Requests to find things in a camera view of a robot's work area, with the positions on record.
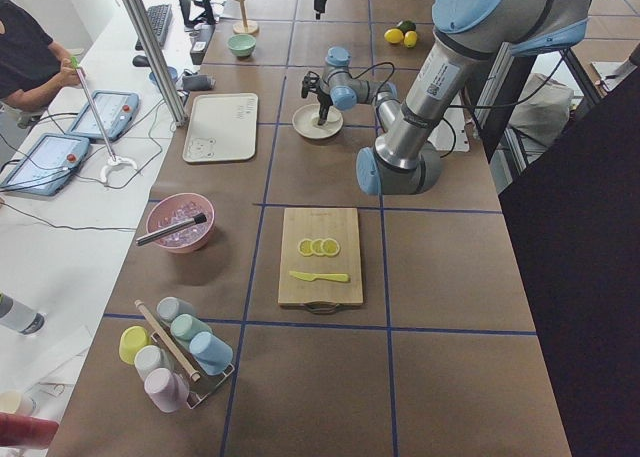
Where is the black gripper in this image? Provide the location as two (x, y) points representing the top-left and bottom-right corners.
(316, 84), (332, 126)

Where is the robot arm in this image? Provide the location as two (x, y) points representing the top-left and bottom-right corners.
(303, 0), (590, 195)

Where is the white bear tray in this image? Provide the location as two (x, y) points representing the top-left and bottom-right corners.
(182, 93), (259, 164)

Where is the cream round plate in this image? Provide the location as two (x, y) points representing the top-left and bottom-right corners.
(292, 103), (344, 140)

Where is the bamboo cutting board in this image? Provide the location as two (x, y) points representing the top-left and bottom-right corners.
(278, 207), (364, 313)

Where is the yellow lemon upper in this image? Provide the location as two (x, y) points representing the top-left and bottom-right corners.
(384, 28), (404, 44)

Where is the yellow lemon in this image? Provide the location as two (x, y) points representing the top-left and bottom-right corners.
(384, 28), (404, 44)
(403, 30), (419, 48)

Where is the green bowl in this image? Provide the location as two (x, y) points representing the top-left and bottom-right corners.
(227, 34), (257, 58)

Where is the yellow lemon lower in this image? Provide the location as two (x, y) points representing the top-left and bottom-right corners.
(403, 30), (419, 48)

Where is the wooden mug stand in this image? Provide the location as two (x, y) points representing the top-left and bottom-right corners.
(231, 0), (259, 35)

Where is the lemon slice middle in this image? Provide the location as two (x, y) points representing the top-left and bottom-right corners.
(310, 238), (326, 256)

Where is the lemon slice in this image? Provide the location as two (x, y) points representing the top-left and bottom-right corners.
(310, 238), (326, 256)
(297, 238), (314, 257)
(320, 238), (341, 257)

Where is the lemon slice far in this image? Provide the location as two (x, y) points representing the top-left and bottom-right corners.
(320, 238), (341, 257)

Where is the lemon slice near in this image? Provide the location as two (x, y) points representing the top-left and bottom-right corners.
(297, 238), (314, 257)

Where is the yellow plastic knife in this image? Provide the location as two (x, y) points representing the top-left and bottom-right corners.
(288, 270), (350, 283)

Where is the pink bowl with ice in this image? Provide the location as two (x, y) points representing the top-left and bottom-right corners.
(145, 193), (215, 254)

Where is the black computer mouse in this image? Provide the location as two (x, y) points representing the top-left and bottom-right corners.
(132, 55), (150, 68)

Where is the black keyboard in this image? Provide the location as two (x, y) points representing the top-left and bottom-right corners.
(146, 4), (172, 48)

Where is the teach pendant far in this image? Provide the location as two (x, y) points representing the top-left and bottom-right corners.
(67, 90), (140, 142)

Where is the teach pendant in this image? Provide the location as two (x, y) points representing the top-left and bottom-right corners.
(67, 90), (140, 142)
(1, 133), (91, 197)

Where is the grey cup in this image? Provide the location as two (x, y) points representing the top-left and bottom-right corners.
(156, 296), (197, 324)

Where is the mint green cup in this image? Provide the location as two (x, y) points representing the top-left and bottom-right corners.
(170, 313), (212, 346)

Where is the reacher grabber tool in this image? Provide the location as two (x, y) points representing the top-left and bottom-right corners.
(70, 56), (138, 186)

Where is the light blue cup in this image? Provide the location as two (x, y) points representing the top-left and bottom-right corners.
(189, 332), (233, 375)

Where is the teach pendant near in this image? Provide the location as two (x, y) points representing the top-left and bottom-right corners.
(1, 133), (91, 197)

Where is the yellow cup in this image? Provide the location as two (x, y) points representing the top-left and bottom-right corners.
(118, 326), (150, 365)

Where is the person in black shirt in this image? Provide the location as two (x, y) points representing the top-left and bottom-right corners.
(1, 0), (80, 112)

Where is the white cup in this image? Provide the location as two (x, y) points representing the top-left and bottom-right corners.
(134, 345), (174, 381)

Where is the pink cup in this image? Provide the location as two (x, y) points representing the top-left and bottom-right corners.
(144, 368), (189, 413)

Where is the clear water bottle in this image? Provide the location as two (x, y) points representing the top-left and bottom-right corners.
(0, 293), (45, 335)

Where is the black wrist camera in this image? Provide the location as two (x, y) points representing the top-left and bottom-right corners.
(301, 71), (321, 99)

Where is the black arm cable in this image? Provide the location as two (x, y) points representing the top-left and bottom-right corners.
(349, 61), (576, 153)

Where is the steel ice scoop handle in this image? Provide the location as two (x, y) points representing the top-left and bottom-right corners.
(136, 213), (208, 246)

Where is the aluminium frame post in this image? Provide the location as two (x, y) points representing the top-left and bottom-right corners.
(122, 0), (188, 127)

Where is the wooden rack handle rod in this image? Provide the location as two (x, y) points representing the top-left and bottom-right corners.
(134, 300), (201, 382)

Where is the white wire cup rack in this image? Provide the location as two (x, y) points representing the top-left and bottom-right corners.
(151, 333), (235, 409)

